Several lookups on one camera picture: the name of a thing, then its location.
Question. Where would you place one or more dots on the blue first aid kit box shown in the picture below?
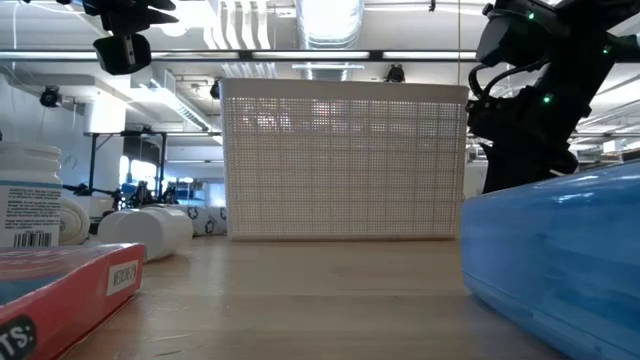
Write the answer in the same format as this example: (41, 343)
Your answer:
(555, 250)

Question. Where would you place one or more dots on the large white pill bottle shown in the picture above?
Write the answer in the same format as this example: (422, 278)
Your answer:
(27, 200)

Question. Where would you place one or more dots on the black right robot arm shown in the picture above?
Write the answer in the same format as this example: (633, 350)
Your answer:
(575, 30)

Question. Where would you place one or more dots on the white perforated plastic basket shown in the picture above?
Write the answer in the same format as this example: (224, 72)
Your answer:
(345, 160)

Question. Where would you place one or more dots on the black ceiling spot lamp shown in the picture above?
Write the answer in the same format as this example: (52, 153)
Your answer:
(50, 96)
(395, 74)
(215, 89)

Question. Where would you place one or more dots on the background robot workstation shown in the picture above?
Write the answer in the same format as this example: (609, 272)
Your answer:
(135, 192)

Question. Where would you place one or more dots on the small white pill bottle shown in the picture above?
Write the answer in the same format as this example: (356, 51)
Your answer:
(145, 232)

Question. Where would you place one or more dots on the white gauze bandage roll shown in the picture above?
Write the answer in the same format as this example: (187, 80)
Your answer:
(74, 222)

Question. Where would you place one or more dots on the red medicine carton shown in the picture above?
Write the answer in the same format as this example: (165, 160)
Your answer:
(60, 295)

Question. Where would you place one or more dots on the silver ventilation duct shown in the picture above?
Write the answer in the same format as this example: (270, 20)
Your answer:
(330, 22)

